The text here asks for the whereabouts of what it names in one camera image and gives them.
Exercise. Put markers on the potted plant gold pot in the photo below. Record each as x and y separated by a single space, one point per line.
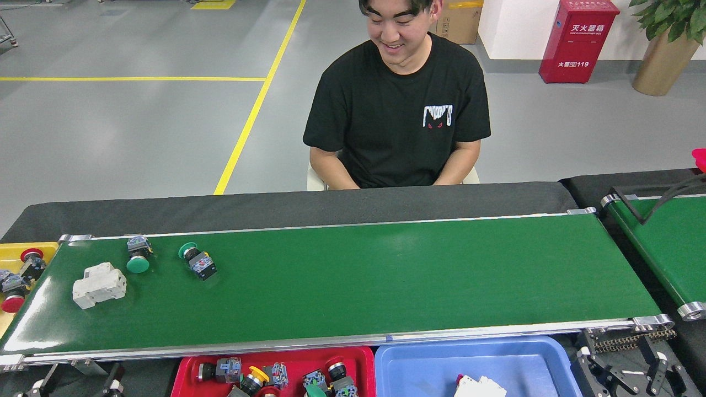
662 66

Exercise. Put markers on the yellow plastic tray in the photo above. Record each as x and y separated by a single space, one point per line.
8 253

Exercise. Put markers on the green conveyor belt long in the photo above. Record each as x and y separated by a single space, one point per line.
386 275

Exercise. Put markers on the grey office chair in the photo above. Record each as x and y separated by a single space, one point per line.
314 182

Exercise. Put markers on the red plastic tray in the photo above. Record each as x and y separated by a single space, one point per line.
300 361

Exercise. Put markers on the yellow push button switch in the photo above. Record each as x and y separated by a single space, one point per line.
259 375

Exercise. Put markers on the metal frame rack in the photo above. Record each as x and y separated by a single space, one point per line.
8 36

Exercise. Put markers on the cardboard box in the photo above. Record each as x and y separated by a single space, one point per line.
458 22

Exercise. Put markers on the red plastic object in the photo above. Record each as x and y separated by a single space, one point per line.
699 160

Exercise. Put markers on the person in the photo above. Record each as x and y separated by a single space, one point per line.
386 110

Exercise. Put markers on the blue plastic tray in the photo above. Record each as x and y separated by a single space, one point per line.
419 369

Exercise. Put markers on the person's left forearm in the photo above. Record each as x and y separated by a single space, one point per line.
458 165

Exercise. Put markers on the green conveyor belt short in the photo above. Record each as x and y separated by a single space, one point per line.
673 253

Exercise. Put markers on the red fire extinguisher box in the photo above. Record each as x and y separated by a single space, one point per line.
576 44

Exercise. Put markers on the person's right forearm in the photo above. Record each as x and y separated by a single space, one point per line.
331 171

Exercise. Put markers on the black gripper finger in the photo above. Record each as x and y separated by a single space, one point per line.
39 389
584 375
113 386
662 380

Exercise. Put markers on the black metal guide bar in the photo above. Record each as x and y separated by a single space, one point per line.
626 207

